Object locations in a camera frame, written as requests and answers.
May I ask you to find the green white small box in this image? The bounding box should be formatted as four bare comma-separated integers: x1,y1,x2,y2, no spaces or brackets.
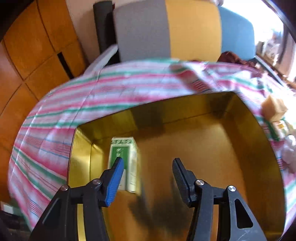
108,137,138,193

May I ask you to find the yellow sponge block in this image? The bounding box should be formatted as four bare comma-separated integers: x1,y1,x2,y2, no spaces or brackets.
261,95,287,122

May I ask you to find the white plastic bag ball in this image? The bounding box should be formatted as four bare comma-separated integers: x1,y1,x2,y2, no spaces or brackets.
282,135,296,173

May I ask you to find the striped bed sheet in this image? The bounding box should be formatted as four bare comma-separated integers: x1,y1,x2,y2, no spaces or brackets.
8,59,295,230

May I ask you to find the gold metal tin box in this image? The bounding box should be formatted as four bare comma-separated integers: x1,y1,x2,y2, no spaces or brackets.
67,92,285,240

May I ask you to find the wooden side table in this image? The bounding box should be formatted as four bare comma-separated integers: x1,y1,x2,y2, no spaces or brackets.
253,42,295,92

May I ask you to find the dark red cloth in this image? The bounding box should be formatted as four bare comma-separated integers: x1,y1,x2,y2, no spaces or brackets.
218,51,255,68

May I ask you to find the wooden wardrobe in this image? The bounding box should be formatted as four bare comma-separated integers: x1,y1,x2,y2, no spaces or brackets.
1,1,87,202

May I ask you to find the black rolled mat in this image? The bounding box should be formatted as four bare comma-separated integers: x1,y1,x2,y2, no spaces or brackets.
93,1,116,54

